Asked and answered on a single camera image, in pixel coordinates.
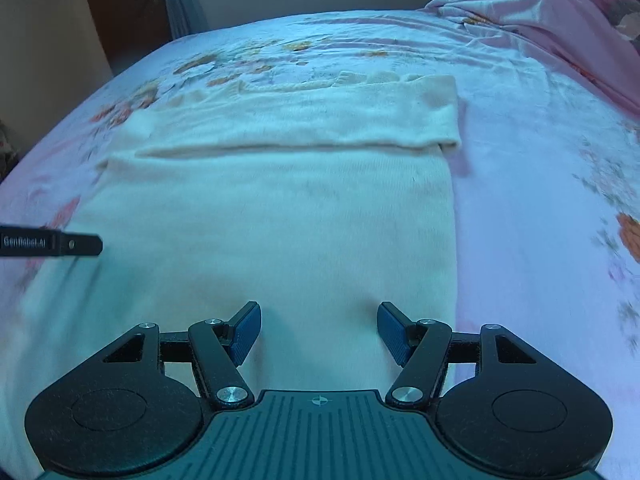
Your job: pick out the plain pink quilt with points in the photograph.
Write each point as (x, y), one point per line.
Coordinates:
(540, 20)

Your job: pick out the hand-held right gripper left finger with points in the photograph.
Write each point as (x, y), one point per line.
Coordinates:
(245, 334)

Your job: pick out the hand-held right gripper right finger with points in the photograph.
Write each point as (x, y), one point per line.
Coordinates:
(393, 334)

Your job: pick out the grey curtain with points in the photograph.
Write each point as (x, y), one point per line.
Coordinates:
(184, 0)

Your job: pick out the white towel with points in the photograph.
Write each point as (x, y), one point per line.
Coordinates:
(275, 210)

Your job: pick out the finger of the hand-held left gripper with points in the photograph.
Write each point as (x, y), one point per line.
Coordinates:
(82, 245)

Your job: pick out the pink floral bed sheet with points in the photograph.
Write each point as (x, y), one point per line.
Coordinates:
(530, 210)

